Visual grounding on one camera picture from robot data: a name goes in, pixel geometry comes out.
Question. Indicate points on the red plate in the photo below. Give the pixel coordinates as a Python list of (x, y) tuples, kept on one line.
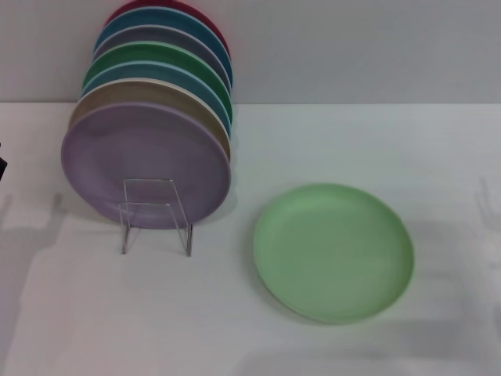
[(214, 22)]

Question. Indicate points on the light green plate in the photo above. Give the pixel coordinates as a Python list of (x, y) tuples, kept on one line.
[(332, 254)]

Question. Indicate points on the dark green plate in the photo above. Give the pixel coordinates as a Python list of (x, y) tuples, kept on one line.
[(156, 53)]

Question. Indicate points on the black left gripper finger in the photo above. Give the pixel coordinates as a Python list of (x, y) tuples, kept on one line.
[(2, 168)]

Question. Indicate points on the dark teal plate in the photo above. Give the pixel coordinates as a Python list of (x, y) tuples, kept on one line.
[(156, 17)]

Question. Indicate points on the lilac plate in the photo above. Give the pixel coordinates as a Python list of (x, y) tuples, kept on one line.
[(117, 156)]

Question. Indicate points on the light blue plate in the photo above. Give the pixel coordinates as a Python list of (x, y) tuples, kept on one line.
[(156, 72)]

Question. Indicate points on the beige plate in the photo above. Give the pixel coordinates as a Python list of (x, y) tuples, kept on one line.
[(148, 92)]

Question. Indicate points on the grey plate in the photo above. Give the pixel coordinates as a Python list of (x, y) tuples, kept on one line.
[(156, 34)]

